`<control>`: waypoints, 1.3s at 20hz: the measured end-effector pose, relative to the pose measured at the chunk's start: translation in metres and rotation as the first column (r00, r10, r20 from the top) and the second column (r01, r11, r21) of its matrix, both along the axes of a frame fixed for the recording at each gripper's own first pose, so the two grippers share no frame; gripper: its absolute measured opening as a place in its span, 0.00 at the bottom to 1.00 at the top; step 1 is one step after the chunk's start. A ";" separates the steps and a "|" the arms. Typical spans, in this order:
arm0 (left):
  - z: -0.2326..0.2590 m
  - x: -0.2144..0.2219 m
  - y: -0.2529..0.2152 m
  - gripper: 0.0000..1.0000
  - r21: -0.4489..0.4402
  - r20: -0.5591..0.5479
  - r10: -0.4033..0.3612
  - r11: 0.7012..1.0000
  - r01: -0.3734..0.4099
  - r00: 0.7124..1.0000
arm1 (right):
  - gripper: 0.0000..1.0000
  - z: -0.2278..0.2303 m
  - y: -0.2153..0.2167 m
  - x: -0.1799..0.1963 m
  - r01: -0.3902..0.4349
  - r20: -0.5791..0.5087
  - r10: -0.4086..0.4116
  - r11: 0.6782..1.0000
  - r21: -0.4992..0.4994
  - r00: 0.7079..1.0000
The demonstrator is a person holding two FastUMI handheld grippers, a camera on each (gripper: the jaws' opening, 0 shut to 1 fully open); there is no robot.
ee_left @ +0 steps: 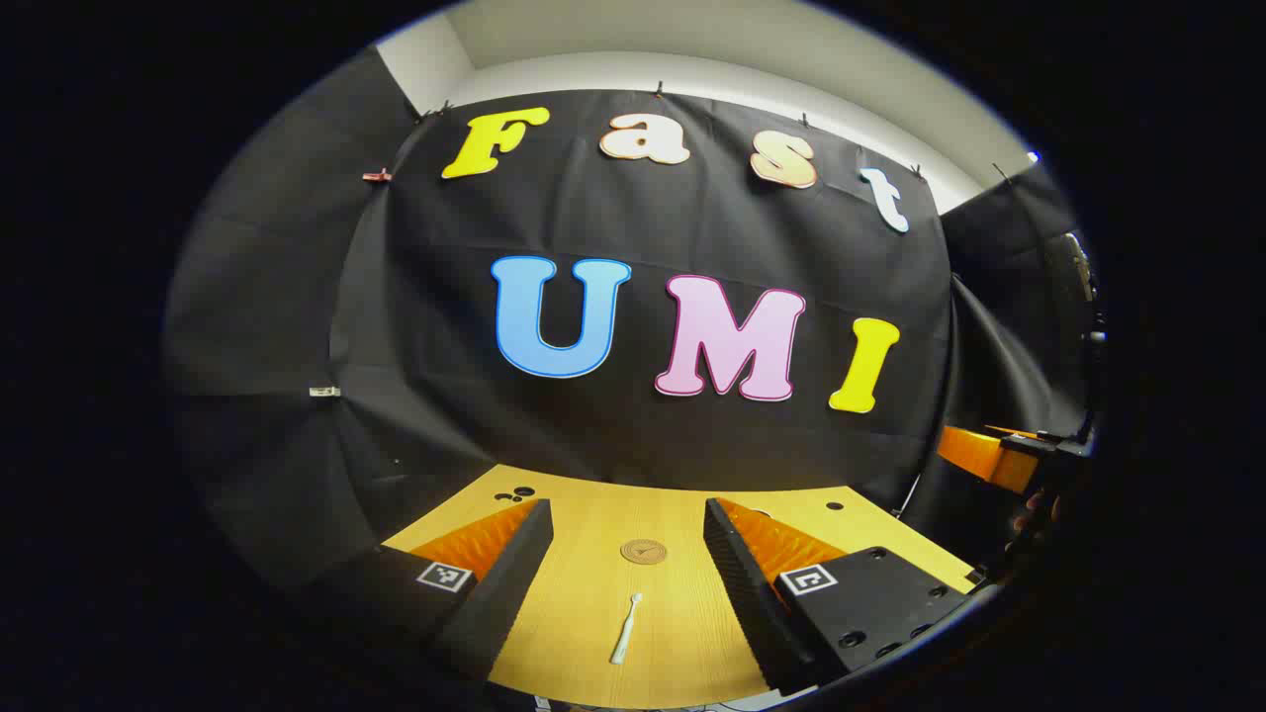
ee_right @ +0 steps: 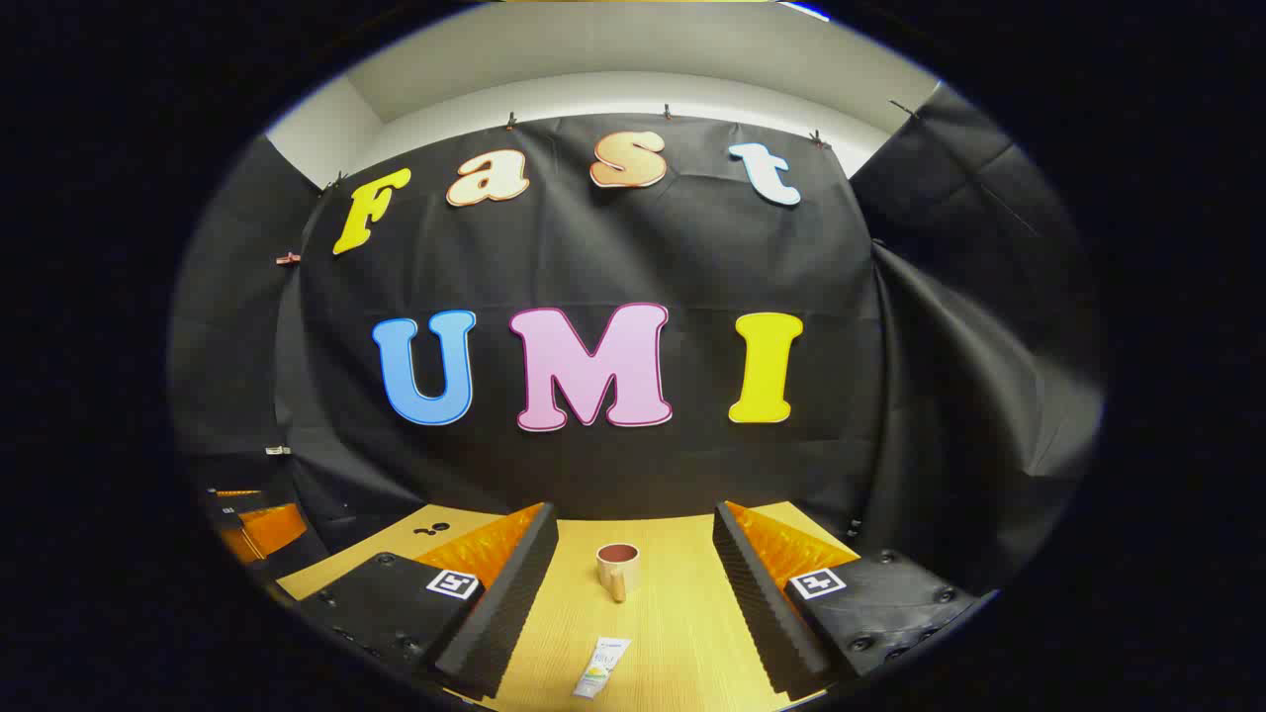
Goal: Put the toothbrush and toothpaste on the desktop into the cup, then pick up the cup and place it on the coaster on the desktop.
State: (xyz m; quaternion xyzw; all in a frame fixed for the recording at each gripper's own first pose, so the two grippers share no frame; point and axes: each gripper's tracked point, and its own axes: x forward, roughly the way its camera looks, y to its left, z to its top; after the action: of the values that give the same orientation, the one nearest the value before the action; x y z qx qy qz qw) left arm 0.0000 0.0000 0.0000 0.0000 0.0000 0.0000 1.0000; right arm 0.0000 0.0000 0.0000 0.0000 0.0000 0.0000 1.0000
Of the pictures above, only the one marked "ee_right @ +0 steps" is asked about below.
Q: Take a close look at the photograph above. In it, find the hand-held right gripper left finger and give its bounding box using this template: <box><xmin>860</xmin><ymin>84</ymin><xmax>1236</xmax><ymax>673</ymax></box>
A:
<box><xmin>295</xmin><ymin>500</ymin><xmax>561</xmax><ymax>701</ymax></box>

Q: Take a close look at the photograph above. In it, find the white toothpaste tube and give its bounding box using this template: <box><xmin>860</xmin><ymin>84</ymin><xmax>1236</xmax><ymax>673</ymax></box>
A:
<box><xmin>572</xmin><ymin>636</ymin><xmax>633</xmax><ymax>701</ymax></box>

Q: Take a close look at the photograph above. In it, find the wooden desktop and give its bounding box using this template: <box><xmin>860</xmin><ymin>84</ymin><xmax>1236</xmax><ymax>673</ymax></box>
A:
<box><xmin>275</xmin><ymin>501</ymin><xmax>861</xmax><ymax>712</ymax></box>

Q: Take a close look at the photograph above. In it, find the beige cup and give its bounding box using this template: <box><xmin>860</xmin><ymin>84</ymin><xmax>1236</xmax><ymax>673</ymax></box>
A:
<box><xmin>595</xmin><ymin>542</ymin><xmax>641</xmax><ymax>603</ymax></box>

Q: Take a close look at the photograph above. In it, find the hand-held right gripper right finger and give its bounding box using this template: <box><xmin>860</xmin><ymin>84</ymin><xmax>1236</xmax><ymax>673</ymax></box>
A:
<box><xmin>712</xmin><ymin>499</ymin><xmax>995</xmax><ymax>701</ymax></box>

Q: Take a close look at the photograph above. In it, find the black backdrop cloth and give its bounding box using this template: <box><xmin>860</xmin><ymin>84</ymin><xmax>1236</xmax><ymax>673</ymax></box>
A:
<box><xmin>168</xmin><ymin>84</ymin><xmax>1107</xmax><ymax>594</ymax></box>

